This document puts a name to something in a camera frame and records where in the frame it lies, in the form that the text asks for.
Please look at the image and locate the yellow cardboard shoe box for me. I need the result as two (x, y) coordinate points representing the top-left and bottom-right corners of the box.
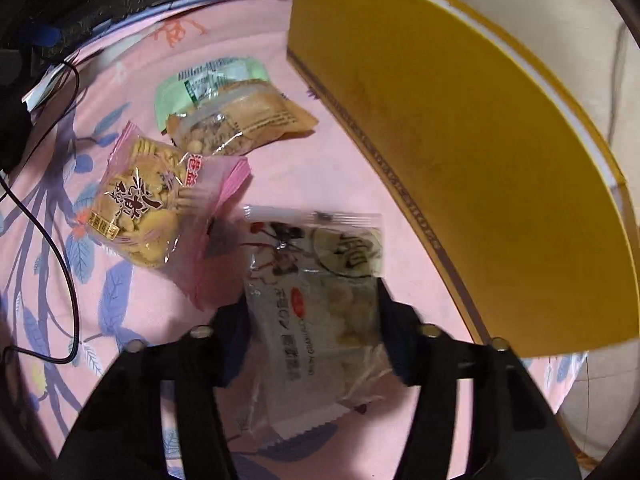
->
(288, 0), (639, 356)

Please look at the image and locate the green snack packet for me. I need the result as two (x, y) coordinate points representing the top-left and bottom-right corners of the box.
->
(154, 56), (270, 131)

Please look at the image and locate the white ball biscuit white packet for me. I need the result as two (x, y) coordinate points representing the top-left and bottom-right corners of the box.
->
(240, 206), (390, 448)

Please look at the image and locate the round cracker clear packet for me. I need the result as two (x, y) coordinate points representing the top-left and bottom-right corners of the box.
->
(85, 122), (250, 310)

